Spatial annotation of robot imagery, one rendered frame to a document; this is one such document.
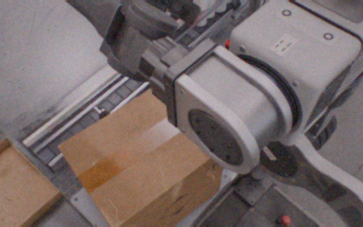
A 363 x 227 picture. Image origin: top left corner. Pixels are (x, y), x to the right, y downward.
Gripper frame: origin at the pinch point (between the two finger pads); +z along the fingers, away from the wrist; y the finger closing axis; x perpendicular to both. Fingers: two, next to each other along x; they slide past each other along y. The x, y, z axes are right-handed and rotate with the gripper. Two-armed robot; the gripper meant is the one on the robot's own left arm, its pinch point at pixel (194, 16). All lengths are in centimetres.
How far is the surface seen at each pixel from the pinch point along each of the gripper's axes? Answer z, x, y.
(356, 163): 102, 20, -74
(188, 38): 1.2, 7.3, -2.0
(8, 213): -43, 73, -4
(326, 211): 82, 46, -76
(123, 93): -18.3, 32.9, -1.6
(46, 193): -37, 65, -7
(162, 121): -43, 26, -30
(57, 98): -23, 47, 17
